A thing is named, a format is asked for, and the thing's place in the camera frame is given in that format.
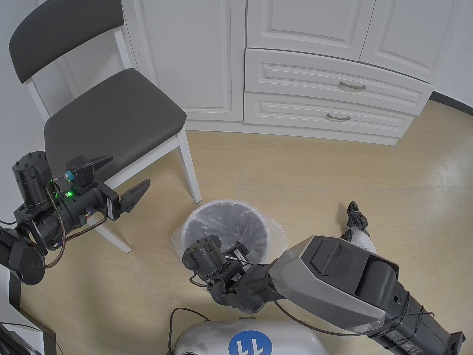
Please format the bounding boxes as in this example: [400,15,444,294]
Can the white trash bin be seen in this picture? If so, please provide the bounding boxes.
[181,199,270,273]

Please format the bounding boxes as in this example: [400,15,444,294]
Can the clear plastic bag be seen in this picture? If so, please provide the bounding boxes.
[171,198,288,284]

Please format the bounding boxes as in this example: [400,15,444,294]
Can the black cable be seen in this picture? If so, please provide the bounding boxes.
[168,308,211,355]
[0,323,60,355]

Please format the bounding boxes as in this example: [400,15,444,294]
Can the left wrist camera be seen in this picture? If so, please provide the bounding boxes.
[66,155,96,195]

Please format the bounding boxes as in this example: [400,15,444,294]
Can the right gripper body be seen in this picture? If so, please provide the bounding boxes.
[221,242,255,270]

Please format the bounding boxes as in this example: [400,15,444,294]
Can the black plastic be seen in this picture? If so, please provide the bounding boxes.
[345,201,369,241]

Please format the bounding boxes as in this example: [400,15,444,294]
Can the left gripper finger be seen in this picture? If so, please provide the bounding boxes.
[90,156,114,171]
[120,179,150,213]

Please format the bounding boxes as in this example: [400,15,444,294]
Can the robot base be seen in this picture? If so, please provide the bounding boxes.
[174,318,327,355]

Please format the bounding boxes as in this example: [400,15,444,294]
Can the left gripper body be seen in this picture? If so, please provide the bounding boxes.
[55,183,120,236]

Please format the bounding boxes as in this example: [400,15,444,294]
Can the white wardrobe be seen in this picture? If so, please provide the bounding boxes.
[118,0,462,146]

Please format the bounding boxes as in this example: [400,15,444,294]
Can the white chair dark grey cushions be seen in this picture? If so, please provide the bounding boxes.
[8,0,202,254]

